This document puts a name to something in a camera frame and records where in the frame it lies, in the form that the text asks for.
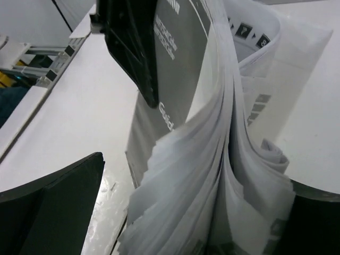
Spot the aluminium frame rail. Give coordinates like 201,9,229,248
1,35,86,88

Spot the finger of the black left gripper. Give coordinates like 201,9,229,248
90,0,159,108

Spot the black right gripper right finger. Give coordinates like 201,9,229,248
276,180,339,255

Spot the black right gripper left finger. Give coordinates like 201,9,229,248
1,152,105,254

